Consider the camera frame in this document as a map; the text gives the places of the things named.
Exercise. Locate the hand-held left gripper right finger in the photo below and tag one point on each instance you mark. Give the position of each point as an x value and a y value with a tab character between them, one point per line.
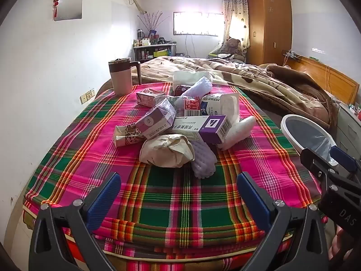
253	203

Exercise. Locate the paper bag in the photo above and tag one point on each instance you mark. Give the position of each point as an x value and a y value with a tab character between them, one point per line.
163	151

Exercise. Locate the pink green plaid blanket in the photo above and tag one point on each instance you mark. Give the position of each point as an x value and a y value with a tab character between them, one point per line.
180	203

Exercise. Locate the small green box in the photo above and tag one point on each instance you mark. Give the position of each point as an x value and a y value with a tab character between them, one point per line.
314	58

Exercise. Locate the small shelf desk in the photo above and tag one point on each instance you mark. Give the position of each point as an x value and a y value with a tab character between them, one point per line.
146	52

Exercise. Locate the shiny wall sheet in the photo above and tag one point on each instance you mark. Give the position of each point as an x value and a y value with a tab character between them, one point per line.
70	5

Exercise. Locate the purple white medicine box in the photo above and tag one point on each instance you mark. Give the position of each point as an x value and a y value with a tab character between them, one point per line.
208	129

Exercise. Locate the cream brown printed carton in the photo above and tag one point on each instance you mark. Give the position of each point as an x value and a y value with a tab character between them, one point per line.
127	135

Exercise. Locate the vase of dry branches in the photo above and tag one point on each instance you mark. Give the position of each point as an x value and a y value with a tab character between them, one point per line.
152	25

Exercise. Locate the wooden headboard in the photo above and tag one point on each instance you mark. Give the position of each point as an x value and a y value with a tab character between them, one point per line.
318	73

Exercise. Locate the white foam sleeve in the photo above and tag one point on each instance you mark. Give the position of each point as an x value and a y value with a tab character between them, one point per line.
239	132

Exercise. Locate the wooden wardrobe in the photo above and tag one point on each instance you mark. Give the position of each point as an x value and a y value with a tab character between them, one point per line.
268	28

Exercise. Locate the pale purple printed carton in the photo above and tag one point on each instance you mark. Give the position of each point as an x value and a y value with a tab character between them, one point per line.
146	97

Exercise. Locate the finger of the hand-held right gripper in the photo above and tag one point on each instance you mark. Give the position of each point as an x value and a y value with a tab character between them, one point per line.
342	156
316	165

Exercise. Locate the grey drawer nightstand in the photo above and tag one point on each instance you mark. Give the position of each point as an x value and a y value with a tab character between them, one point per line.
347	127

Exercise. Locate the black rack with power strip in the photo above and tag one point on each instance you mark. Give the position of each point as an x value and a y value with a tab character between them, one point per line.
292	54

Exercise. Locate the wall socket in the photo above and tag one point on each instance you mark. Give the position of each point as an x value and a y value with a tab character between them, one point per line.
87	96

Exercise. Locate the pink brown travel mug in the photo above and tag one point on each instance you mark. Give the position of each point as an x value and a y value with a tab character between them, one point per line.
121	82

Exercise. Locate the white paper pack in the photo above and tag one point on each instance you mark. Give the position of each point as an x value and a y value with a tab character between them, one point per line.
189	77

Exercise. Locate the red white small carton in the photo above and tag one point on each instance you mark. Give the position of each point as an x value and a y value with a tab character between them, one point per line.
191	104

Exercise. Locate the brown teddy bear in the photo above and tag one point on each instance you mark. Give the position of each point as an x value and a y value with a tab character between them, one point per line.
232	45

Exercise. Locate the white blue milk carton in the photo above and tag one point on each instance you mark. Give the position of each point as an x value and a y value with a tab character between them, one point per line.
214	106

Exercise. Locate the white waste bin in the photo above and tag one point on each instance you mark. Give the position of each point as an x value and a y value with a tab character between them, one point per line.
310	135

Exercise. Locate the window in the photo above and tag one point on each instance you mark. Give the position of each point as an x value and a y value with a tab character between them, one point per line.
197	24

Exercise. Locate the patterned curtain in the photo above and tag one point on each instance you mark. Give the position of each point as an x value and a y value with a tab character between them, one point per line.
234	14

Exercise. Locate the row of small bottles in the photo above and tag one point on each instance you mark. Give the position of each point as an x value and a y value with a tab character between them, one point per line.
145	41

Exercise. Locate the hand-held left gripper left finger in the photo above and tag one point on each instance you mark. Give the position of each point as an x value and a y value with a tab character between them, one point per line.
104	200

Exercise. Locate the red hanging ornament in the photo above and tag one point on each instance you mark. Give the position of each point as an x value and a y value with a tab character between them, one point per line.
56	2

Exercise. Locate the dark labelled tin can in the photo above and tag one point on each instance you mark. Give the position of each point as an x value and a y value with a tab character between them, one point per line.
180	90

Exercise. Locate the purple milk carton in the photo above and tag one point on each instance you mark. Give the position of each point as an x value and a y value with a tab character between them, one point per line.
158	118

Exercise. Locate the brown cream fleece blanket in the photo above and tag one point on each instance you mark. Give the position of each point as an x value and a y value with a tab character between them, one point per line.
253	84

